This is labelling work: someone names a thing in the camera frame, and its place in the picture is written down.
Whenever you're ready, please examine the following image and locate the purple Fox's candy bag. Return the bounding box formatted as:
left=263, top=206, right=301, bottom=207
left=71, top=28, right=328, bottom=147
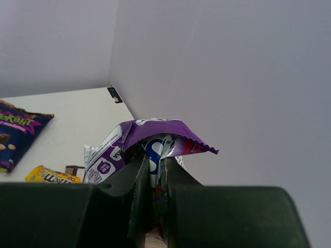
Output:
left=83, top=118, right=220, bottom=205

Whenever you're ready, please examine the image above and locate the yellow M&M's packet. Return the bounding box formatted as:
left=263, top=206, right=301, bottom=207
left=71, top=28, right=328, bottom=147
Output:
left=25, top=165, right=82, bottom=184

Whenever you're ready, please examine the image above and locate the left blue table label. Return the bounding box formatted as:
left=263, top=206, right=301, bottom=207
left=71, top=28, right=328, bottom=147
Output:
left=107, top=86, right=123, bottom=103

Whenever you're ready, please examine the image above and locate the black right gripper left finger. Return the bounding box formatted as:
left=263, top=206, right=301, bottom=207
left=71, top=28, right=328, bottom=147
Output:
left=1, top=156, right=149, bottom=247

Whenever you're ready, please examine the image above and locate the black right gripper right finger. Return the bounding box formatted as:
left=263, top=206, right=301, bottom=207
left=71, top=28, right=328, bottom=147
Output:
left=161, top=158, right=310, bottom=247

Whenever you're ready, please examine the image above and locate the brown chocolate bar wrapper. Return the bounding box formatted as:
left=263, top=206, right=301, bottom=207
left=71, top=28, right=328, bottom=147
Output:
left=65, top=165, right=85, bottom=182

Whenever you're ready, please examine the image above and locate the dark purple nut snack bag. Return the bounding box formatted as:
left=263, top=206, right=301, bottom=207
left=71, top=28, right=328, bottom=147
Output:
left=1, top=99, right=54, bottom=173

